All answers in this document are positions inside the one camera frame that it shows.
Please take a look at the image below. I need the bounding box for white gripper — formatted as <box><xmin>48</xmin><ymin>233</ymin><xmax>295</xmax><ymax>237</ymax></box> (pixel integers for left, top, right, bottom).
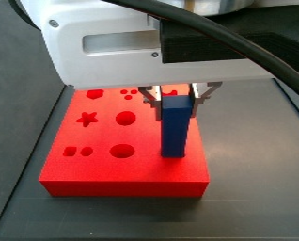
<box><xmin>20</xmin><ymin>0</ymin><xmax>271</xmax><ymax>121</ymax></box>

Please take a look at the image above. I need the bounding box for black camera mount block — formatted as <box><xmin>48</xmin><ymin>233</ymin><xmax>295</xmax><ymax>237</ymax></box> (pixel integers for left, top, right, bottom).
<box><xmin>160</xmin><ymin>5</ymin><xmax>299</xmax><ymax>72</ymax></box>

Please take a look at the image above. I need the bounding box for blue rectangular peg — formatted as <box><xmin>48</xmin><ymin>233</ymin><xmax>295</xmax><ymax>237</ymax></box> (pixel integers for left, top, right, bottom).
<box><xmin>160</xmin><ymin>95</ymin><xmax>192</xmax><ymax>158</ymax></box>

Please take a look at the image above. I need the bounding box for red shape sorter block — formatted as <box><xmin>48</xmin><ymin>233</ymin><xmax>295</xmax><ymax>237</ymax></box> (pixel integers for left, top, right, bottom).
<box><xmin>39</xmin><ymin>88</ymin><xmax>209</xmax><ymax>197</ymax></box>

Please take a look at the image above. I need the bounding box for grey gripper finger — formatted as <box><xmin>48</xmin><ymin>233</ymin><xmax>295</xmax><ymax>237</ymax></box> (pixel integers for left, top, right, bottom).
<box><xmin>188</xmin><ymin>82</ymin><xmax>223</xmax><ymax>118</ymax></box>

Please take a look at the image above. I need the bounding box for black cable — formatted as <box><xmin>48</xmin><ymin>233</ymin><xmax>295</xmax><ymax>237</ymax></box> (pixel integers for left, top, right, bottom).
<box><xmin>100</xmin><ymin>0</ymin><xmax>299</xmax><ymax>104</ymax></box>

